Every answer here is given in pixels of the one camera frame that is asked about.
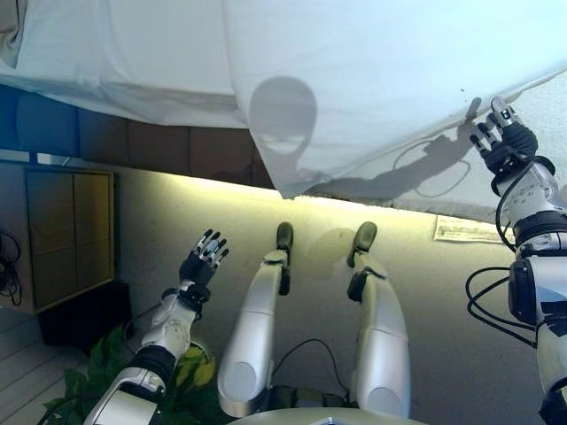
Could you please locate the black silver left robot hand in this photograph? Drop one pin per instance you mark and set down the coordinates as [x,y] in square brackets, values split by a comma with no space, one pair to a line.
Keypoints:
[197,270]

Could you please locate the dark robot foot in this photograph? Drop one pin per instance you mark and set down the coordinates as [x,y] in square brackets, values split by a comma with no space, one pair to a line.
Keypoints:
[285,234]
[365,234]

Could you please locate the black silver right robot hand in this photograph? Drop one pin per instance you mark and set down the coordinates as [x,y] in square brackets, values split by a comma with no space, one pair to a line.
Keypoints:
[509,146]

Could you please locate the white duvet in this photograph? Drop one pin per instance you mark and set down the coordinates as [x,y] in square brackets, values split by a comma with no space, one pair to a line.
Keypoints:
[376,66]

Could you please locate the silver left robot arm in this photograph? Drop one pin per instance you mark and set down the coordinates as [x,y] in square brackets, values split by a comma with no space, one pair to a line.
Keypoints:
[170,327]

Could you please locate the white bed sheet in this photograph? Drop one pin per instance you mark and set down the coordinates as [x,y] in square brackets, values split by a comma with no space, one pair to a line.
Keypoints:
[111,44]

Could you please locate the silver right robot leg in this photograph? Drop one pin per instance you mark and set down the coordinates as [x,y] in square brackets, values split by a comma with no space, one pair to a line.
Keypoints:
[381,336]

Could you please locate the dark right robot foot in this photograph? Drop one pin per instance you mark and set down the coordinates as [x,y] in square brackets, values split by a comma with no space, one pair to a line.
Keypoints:
[365,234]

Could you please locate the grey robot torso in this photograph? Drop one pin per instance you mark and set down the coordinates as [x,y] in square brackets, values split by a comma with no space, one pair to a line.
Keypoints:
[310,418]

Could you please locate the silver robot leg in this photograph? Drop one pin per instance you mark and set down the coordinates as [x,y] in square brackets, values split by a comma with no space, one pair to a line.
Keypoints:
[381,336]
[257,319]

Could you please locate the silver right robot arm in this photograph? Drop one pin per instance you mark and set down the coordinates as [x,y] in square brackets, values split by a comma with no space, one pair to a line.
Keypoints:
[527,190]

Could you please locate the brown upholstered bed frame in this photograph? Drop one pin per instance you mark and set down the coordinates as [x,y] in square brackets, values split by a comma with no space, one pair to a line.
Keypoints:
[177,146]

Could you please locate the silver left robot leg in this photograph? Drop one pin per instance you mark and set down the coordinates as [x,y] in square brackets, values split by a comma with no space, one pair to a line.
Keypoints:
[257,319]

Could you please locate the green leafy plant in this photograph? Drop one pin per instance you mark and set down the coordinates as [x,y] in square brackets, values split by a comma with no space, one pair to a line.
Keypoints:
[106,354]

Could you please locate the wooden nightstand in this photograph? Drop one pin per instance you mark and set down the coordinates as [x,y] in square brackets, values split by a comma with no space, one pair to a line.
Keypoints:
[71,234]

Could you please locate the dark left robot foot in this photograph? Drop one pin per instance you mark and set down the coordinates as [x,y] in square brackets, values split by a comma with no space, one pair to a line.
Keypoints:
[285,234]

